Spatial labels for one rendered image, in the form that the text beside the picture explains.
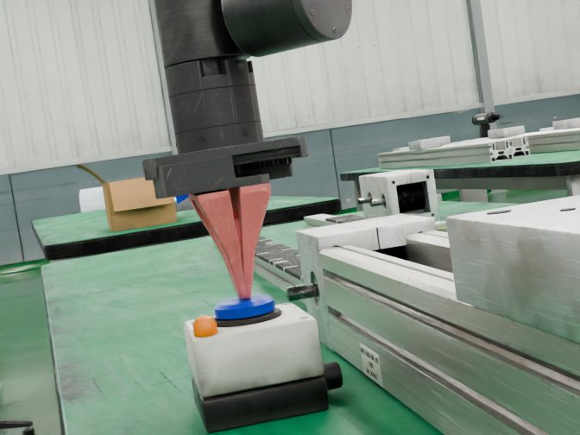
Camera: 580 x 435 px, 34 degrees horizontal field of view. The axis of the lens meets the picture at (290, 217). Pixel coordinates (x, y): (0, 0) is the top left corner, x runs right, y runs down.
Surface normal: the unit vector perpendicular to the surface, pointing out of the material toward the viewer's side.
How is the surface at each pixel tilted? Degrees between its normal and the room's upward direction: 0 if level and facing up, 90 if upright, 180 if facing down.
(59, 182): 90
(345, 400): 0
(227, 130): 90
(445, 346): 90
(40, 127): 90
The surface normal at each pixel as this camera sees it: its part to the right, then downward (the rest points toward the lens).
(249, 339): 0.18, 0.04
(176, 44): -0.53, 0.14
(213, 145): -0.11, 0.08
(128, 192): 0.15, -0.41
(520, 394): -0.97, 0.15
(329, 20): 0.81, -0.09
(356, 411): -0.15, -0.99
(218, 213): 0.23, 0.39
